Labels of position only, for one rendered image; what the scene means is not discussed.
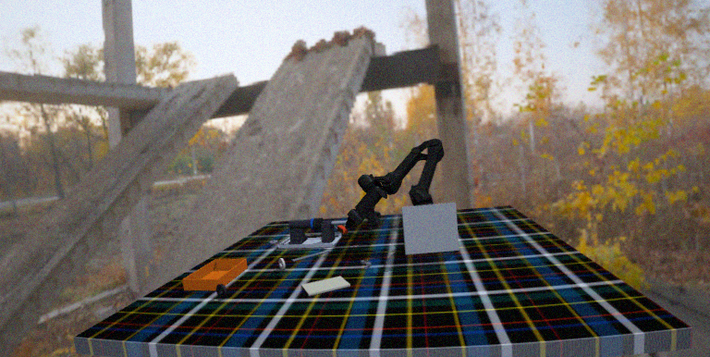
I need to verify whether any orange open tray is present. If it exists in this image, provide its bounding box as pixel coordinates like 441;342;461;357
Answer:
182;258;248;291

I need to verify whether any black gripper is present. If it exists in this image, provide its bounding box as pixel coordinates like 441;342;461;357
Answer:
345;196;376;229

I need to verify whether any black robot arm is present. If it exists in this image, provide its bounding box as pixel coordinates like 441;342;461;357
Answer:
358;139;444;228

